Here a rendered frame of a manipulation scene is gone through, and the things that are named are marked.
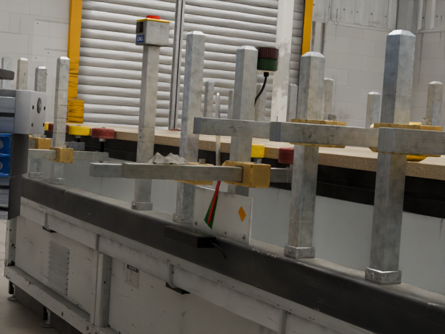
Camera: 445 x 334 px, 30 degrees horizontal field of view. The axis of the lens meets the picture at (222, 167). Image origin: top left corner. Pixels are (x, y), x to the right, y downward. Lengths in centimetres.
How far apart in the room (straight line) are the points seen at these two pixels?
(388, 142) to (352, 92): 1075
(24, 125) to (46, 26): 802
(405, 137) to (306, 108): 59
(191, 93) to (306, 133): 82
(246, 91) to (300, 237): 38
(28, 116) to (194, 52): 49
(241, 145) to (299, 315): 41
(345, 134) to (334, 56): 1030
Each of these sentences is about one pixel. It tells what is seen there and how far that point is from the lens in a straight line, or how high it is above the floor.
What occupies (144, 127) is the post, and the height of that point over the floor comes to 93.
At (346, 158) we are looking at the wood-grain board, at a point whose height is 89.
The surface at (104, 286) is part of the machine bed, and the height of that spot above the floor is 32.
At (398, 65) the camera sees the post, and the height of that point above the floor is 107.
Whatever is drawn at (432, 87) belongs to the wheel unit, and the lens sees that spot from 294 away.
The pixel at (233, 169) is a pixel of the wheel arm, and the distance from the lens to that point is 177.
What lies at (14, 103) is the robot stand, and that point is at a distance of 176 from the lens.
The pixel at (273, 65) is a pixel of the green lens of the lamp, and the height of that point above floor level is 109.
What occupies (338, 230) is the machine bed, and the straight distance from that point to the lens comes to 188.
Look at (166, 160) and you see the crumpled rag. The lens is 168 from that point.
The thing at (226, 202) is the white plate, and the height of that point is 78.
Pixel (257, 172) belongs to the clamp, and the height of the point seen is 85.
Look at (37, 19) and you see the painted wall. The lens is 973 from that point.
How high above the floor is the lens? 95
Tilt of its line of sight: 3 degrees down
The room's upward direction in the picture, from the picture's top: 4 degrees clockwise
